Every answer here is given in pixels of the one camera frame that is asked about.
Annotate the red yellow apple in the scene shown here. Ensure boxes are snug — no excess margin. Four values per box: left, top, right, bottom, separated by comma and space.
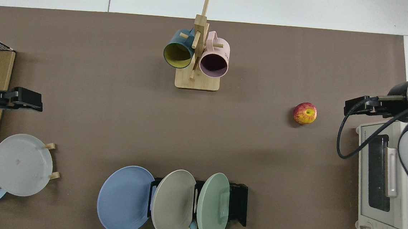
292, 101, 318, 126

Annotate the pale grey plate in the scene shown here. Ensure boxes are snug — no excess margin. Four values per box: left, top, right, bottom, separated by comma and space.
0, 132, 55, 199

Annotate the wooden plate rack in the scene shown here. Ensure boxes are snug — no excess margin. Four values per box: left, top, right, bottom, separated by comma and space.
0, 139, 62, 195

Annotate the beige grey plate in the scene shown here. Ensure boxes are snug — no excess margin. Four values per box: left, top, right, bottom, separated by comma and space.
149, 167, 198, 229

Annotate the black dish rack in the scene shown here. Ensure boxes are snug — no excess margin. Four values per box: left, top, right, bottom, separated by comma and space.
148, 177, 249, 228

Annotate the pale green plate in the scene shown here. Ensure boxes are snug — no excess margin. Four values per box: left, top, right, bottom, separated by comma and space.
196, 171, 232, 229

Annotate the brown table cloth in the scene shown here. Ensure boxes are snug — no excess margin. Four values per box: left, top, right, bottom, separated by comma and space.
0, 5, 408, 229

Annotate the pale toaster oven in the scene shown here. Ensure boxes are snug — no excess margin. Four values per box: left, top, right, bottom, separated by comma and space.
349, 116, 408, 229

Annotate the dark teal cup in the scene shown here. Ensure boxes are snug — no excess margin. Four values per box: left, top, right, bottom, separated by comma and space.
162, 26, 197, 70

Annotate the wooden cup stand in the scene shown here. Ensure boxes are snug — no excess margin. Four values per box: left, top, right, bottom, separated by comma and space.
174, 0, 227, 92

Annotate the pink cup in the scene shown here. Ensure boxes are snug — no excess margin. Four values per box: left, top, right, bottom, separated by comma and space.
198, 30, 232, 79

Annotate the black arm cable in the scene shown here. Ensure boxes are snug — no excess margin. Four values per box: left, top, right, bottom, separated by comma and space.
332, 94, 408, 215

